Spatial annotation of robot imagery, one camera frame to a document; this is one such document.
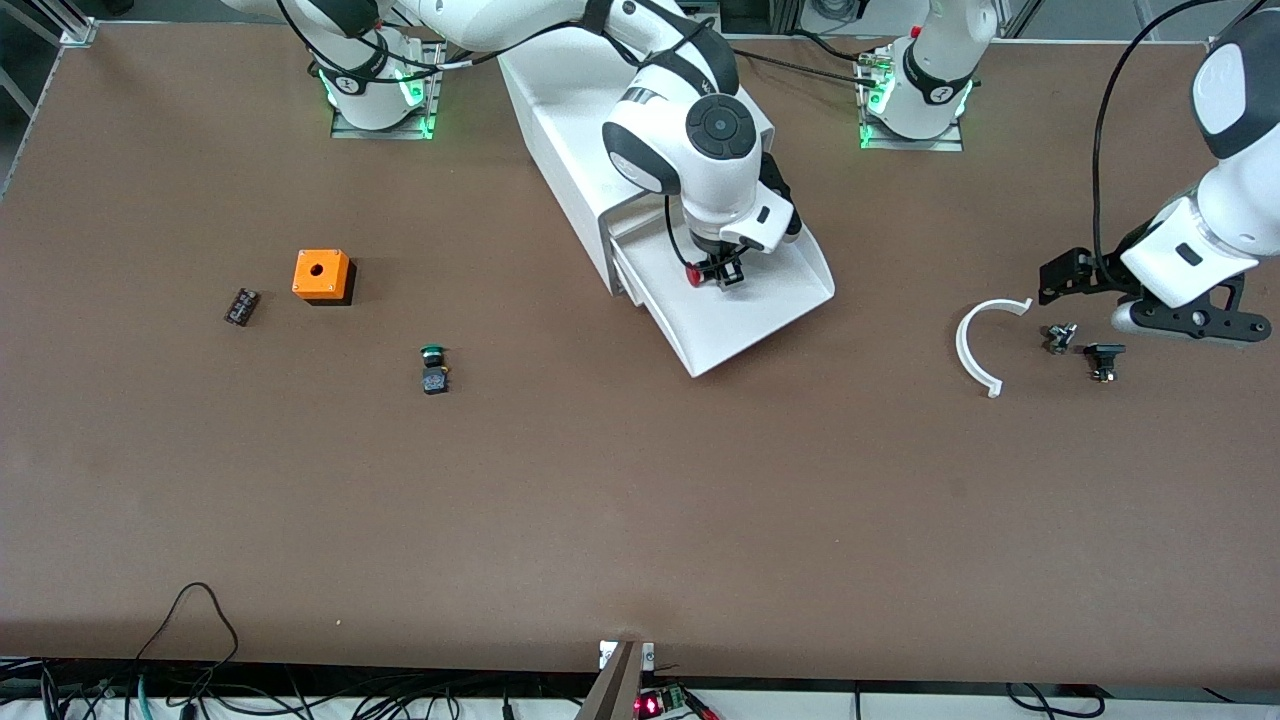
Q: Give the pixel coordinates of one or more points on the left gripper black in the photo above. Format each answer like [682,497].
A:
[1098,270]

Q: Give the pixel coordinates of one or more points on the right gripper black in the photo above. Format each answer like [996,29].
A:
[724,267]

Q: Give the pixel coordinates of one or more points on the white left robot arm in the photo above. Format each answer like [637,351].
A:
[1230,215]

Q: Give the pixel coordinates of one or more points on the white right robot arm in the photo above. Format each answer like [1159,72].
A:
[710,170]

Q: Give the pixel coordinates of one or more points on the white drawer cabinet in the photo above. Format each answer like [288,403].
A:
[570,150]

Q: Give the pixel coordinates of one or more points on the green push button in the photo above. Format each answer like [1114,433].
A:
[435,380]

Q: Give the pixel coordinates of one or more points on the orange button box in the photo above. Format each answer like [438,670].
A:
[335,278]

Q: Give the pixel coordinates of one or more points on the white plastic bin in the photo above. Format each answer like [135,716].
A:
[760,320]

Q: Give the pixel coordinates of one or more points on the small metal valve fitting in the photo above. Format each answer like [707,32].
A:
[1060,338]

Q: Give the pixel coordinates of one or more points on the brown beam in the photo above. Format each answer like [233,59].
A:
[615,690]

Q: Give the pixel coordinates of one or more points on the circuit board with red light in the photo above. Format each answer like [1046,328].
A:
[655,703]

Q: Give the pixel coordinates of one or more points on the black terminal block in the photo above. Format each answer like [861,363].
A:
[241,307]

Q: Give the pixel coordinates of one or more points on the black switch component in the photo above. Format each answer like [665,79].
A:
[1104,350]

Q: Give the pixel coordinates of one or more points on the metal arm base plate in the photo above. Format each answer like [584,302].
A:
[900,145]
[345,130]

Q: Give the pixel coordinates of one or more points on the white metal bracket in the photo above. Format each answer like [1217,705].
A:
[605,655]

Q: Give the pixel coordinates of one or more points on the aluminium frame profile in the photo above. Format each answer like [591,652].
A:
[75,30]

